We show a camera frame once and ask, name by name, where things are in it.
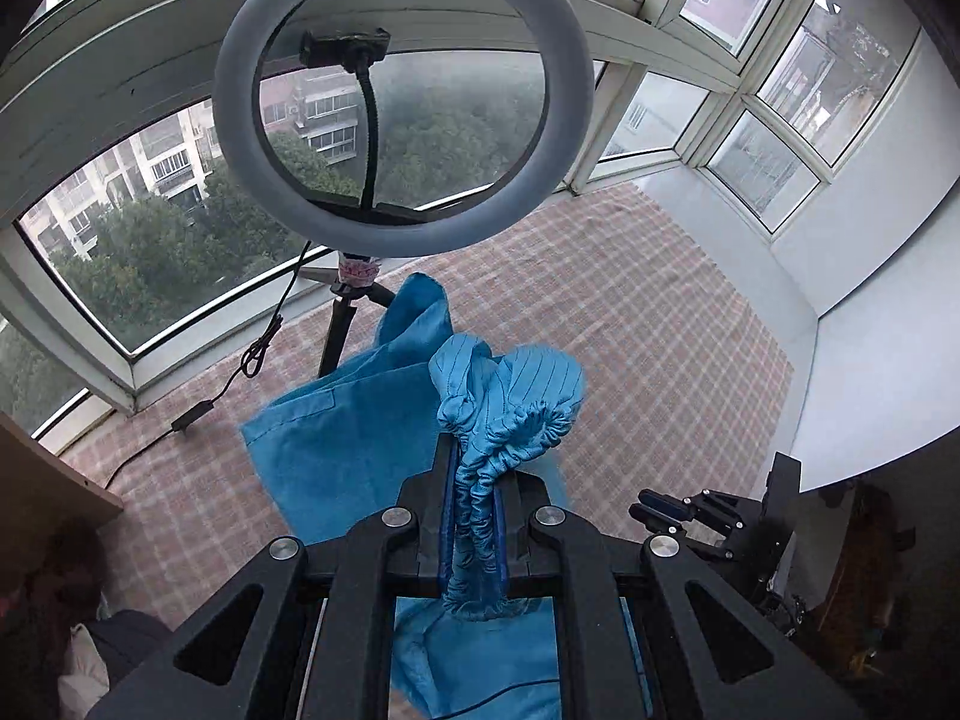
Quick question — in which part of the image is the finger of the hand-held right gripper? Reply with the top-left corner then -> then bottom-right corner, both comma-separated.
628,504 -> 740,562
639,490 -> 751,531

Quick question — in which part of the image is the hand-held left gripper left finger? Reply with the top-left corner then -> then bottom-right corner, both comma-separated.
86,431 -> 458,720

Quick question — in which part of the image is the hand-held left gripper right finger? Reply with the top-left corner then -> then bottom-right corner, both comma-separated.
491,469 -> 871,720

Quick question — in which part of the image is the blue striped work garment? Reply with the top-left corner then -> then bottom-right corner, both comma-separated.
240,274 -> 653,720

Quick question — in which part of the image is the brown wooden chair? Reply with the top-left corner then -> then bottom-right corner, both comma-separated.
810,480 -> 920,665

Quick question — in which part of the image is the pink plaid cloth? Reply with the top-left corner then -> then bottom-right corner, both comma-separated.
60,180 -> 796,631

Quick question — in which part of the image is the black tripod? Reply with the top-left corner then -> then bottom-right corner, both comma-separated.
300,251 -> 398,380

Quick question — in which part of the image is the dark grey cloth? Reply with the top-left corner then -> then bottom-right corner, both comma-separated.
90,610 -> 177,695

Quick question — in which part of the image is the brown cloth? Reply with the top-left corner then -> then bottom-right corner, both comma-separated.
15,529 -> 110,642

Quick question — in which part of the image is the white cloth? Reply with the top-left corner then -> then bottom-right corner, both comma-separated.
58,622 -> 112,720

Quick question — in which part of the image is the wooden cabinet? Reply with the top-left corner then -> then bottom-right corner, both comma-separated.
0,409 -> 125,541

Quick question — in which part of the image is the black gooseneck phone holder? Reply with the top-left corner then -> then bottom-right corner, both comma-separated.
298,28 -> 447,224

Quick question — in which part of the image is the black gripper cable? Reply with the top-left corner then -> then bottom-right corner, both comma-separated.
439,679 -> 571,720

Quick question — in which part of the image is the black cable with inline switch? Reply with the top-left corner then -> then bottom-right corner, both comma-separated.
101,238 -> 314,492

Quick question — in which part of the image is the white ring light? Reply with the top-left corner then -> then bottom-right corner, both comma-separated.
212,0 -> 597,254

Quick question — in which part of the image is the white window frame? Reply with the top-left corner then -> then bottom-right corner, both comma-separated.
0,0 -> 923,436

